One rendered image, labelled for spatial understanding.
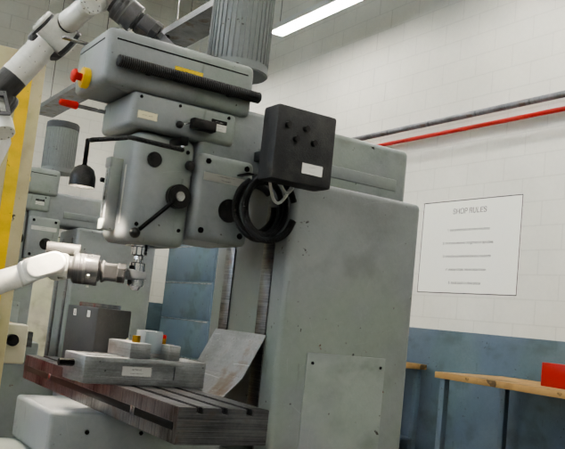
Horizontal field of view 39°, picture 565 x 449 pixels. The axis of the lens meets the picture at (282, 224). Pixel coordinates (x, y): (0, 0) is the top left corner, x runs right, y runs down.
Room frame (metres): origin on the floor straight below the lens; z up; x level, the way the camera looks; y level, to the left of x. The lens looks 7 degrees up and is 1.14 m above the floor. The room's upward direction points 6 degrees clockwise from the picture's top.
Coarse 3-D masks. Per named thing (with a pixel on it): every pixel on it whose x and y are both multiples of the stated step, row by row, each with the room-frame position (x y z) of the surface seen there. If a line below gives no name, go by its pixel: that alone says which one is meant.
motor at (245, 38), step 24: (216, 0) 2.46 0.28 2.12; (240, 0) 2.40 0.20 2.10; (264, 0) 2.42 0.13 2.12; (216, 24) 2.43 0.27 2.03; (240, 24) 2.39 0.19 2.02; (264, 24) 2.43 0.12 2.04; (216, 48) 2.43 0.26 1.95; (240, 48) 2.40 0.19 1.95; (264, 48) 2.45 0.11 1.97; (264, 72) 2.45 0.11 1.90
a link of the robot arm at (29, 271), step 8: (40, 256) 2.26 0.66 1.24; (48, 256) 2.27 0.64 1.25; (56, 256) 2.27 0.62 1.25; (24, 264) 2.26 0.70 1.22; (32, 264) 2.25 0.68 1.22; (40, 264) 2.26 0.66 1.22; (48, 264) 2.26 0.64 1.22; (56, 264) 2.27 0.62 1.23; (64, 264) 2.27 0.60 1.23; (24, 272) 2.26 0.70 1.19; (32, 272) 2.25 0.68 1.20; (40, 272) 2.26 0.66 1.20; (48, 272) 2.26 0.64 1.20; (56, 272) 2.27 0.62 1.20; (24, 280) 2.27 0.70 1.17; (32, 280) 2.26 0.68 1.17
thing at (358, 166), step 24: (240, 120) 2.39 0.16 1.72; (192, 144) 2.36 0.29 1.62; (216, 144) 2.35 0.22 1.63; (240, 144) 2.39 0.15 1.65; (336, 144) 2.58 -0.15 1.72; (360, 144) 2.63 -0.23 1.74; (336, 168) 2.58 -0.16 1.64; (360, 168) 2.63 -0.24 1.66; (384, 168) 2.69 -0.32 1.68; (384, 192) 2.69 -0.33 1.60
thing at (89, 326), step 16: (80, 304) 2.69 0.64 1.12; (96, 304) 2.61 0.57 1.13; (80, 320) 2.65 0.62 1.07; (96, 320) 2.56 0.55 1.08; (112, 320) 2.59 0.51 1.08; (128, 320) 2.63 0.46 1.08; (64, 336) 2.73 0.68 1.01; (80, 336) 2.63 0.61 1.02; (96, 336) 2.56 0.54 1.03; (112, 336) 2.60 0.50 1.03; (64, 352) 2.71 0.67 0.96
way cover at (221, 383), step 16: (224, 336) 2.62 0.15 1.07; (240, 336) 2.54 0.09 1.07; (256, 336) 2.46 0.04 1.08; (208, 352) 2.64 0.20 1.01; (224, 352) 2.56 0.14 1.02; (240, 352) 2.48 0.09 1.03; (256, 352) 2.41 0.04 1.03; (208, 368) 2.58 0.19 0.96; (224, 368) 2.50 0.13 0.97; (240, 368) 2.43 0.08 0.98; (208, 384) 2.48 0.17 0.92; (224, 384) 2.42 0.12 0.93
